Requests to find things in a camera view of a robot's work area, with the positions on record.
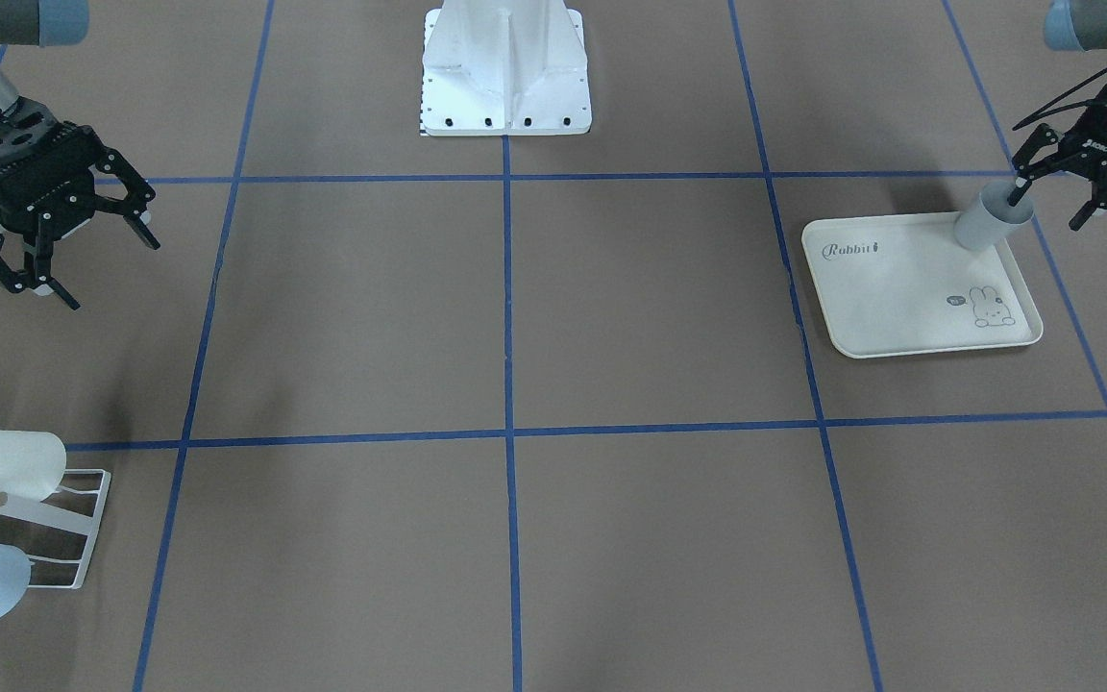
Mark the brown paper table cover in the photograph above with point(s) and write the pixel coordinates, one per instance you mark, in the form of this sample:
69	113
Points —
393	412

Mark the white wire cup rack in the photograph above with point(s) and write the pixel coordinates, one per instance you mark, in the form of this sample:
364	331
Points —
58	534

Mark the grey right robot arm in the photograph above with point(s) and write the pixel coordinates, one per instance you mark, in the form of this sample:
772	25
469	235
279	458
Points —
42	23

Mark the cream plastic tray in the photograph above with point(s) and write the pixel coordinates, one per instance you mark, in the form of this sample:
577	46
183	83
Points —
901	285

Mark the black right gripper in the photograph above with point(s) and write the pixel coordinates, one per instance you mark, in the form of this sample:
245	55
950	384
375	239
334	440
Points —
52	205

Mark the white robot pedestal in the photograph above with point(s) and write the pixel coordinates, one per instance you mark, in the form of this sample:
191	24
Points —
504	68

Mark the grey plastic cup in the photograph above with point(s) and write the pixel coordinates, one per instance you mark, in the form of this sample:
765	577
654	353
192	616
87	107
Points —
999	208

